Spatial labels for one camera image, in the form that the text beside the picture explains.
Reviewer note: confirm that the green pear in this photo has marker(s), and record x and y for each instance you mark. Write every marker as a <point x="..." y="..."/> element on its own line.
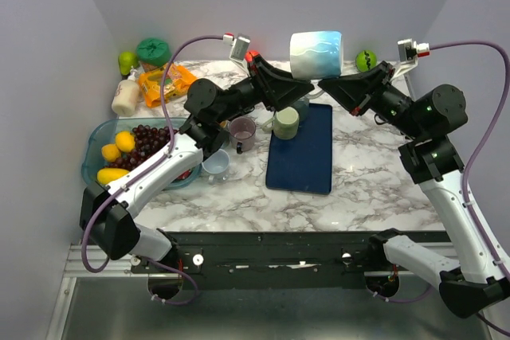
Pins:
<point x="126" y="61"/>

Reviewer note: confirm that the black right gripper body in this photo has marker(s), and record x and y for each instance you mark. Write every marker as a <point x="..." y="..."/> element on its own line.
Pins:
<point x="391" y="105"/>

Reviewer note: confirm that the green watermelon ball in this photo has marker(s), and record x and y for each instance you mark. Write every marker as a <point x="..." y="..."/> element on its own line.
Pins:
<point x="366" y="60"/>

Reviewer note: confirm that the red apple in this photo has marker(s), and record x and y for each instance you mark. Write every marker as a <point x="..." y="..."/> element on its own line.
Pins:
<point x="250" y="55"/>

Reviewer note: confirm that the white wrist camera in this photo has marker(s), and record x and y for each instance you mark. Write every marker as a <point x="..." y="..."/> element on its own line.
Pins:
<point x="239" y="46"/>
<point x="409" y="52"/>

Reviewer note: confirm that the light green mug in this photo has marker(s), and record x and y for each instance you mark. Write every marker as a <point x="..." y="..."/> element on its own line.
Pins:
<point x="284" y="124"/>

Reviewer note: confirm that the blue mug white base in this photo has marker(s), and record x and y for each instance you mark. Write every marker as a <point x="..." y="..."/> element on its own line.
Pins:
<point x="316" y="55"/>

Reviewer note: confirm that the clear blue plastic bowl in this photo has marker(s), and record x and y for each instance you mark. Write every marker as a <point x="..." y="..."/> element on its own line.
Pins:
<point x="105" y="133"/>

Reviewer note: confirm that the dark blue tray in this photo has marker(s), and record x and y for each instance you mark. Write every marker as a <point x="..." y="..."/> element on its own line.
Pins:
<point x="304" y="163"/>

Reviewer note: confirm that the green wrapped cup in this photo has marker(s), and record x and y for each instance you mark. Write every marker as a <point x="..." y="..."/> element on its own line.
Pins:
<point x="153" y="53"/>

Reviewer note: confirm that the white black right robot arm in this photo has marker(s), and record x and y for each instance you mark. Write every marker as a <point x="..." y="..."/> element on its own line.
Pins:
<point x="474" y="280"/>

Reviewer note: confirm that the purple mug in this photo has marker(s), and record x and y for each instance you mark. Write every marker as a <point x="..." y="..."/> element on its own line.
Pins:
<point x="242" y="132"/>

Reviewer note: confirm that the dark grey-blue mug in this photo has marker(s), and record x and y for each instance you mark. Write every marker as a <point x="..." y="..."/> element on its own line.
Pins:
<point x="302" y="108"/>

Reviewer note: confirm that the cream lotion bottle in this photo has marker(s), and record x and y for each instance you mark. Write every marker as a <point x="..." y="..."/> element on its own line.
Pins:
<point x="127" y="95"/>

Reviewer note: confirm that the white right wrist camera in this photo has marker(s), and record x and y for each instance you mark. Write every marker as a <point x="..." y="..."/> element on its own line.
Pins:
<point x="409" y="52"/>

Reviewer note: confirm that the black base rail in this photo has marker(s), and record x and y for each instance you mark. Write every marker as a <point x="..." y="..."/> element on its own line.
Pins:
<point x="222" y="261"/>

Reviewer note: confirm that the red dragon fruit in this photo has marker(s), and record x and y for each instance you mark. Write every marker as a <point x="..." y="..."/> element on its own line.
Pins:
<point x="184" y="176"/>

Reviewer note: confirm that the dark purple grapes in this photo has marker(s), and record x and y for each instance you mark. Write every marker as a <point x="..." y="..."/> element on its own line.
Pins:
<point x="148" y="140"/>

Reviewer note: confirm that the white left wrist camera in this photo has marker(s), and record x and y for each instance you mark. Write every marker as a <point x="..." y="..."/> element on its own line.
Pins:
<point x="239" y="46"/>

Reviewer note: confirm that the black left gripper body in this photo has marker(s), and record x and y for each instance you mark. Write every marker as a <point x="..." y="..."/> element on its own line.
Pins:
<point x="244" y="95"/>

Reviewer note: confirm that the orange snack bag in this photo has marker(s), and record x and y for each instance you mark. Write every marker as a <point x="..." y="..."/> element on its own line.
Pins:
<point x="176" y="84"/>

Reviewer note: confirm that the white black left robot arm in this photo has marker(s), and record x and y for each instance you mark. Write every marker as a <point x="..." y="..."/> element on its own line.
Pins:
<point x="107" y="214"/>

